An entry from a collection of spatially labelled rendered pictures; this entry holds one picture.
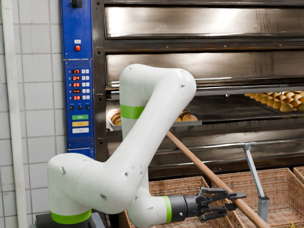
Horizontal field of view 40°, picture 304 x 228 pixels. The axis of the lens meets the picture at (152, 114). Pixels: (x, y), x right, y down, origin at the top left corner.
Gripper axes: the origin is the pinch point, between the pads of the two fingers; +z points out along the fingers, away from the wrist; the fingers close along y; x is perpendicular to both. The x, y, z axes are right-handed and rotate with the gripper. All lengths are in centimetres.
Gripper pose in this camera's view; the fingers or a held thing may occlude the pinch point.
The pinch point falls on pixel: (235, 200)
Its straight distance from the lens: 159.6
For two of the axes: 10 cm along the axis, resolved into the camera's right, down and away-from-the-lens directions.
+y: -0.1, 9.7, 2.5
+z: 9.6, -0.6, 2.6
